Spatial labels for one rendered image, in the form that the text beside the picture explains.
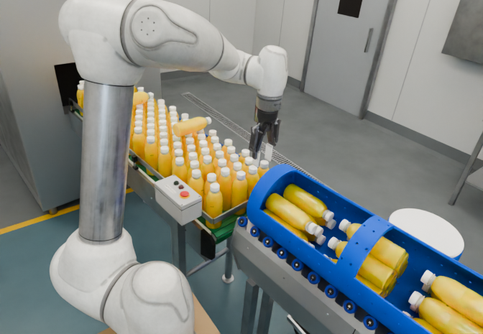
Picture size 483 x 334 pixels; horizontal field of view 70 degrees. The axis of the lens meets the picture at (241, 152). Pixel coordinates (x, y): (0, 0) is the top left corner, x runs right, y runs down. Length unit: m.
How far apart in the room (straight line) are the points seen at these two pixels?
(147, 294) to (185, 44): 0.51
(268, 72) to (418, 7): 3.63
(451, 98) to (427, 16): 0.95
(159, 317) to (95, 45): 0.56
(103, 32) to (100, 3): 0.05
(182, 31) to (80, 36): 0.22
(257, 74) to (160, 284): 0.70
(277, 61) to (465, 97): 3.51
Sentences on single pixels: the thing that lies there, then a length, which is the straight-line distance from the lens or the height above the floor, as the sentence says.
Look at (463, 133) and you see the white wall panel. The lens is 4.56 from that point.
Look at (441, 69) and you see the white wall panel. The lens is 4.54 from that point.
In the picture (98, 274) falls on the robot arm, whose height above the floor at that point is 1.30.
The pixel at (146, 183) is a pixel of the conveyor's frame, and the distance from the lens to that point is 1.87.
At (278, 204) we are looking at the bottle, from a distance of 1.32.
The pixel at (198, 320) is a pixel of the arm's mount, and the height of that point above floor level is 1.06.
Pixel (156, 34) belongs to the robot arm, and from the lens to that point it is 0.61.
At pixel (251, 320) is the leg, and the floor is 0.35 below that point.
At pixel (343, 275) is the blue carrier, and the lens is 1.18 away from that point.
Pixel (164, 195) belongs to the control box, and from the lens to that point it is 1.43.
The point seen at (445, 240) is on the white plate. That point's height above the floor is 1.04.
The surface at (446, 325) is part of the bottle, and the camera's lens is 1.17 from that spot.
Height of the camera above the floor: 1.96
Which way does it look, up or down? 31 degrees down
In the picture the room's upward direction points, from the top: 4 degrees clockwise
